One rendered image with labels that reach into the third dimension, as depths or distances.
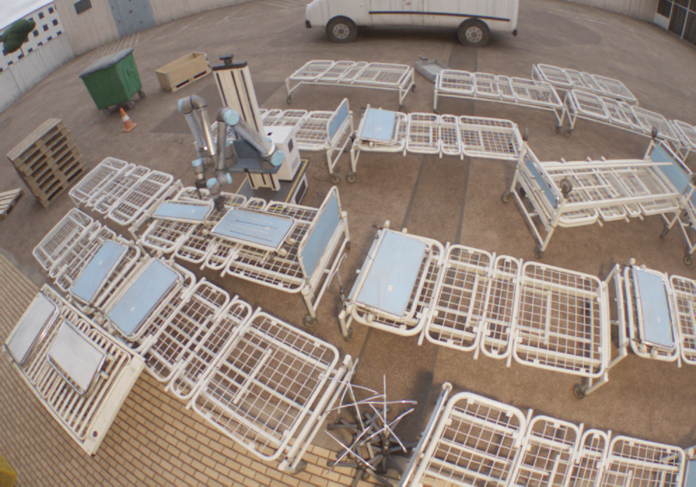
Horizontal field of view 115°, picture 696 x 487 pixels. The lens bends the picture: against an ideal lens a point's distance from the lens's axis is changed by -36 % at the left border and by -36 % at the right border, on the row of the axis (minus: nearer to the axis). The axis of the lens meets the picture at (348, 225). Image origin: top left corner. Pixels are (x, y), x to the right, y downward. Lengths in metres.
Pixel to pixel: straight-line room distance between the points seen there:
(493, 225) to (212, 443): 3.37
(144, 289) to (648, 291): 4.24
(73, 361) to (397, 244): 2.83
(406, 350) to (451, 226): 1.46
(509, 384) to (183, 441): 2.64
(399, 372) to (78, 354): 2.60
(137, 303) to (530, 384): 3.28
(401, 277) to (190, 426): 2.09
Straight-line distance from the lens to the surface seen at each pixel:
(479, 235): 3.68
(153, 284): 3.16
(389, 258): 2.64
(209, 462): 2.97
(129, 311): 3.14
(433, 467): 2.68
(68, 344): 3.30
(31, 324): 3.91
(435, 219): 3.74
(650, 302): 3.19
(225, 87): 3.32
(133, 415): 3.44
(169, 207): 3.90
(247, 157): 3.60
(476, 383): 2.86
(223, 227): 3.23
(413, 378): 2.80
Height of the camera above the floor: 2.66
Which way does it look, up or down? 46 degrees down
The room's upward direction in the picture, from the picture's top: 8 degrees counter-clockwise
